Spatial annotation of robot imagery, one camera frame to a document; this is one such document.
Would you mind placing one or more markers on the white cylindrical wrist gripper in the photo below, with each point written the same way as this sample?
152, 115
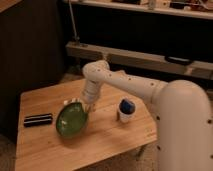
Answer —
90, 94

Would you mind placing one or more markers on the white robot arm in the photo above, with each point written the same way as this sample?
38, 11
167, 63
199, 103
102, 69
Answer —
184, 115

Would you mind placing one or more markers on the wooden folding table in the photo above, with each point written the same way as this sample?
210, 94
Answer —
41, 148

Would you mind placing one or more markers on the black handle on beam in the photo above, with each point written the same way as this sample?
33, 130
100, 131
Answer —
179, 61

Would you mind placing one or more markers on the white plastic bottle lying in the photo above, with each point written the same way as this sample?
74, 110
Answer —
75, 100

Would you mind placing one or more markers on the long wooden shelf beam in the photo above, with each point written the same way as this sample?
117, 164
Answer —
196, 69

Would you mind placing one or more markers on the green ceramic bowl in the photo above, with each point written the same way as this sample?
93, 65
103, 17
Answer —
71, 120

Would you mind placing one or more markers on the upper wooden shelf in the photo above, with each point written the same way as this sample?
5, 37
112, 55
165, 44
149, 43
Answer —
142, 8

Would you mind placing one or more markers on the white cup with blue ball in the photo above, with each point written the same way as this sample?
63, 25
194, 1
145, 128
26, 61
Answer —
126, 110

